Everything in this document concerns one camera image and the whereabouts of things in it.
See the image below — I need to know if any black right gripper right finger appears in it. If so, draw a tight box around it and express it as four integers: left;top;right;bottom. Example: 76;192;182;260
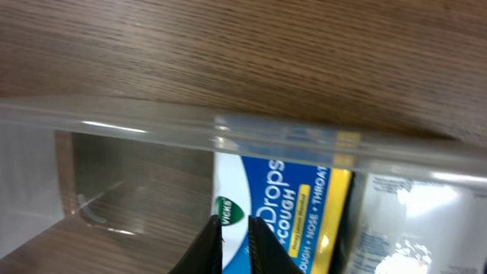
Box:
248;216;302;274

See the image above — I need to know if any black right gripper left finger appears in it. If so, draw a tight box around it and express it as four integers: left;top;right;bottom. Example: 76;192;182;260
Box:
168;215;223;274

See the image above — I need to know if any blue yellow cough drops bag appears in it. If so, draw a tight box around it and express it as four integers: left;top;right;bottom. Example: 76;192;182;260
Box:
212;152;355;274

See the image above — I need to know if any clear plastic container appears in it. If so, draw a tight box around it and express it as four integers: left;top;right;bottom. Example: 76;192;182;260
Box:
1;96;486;273

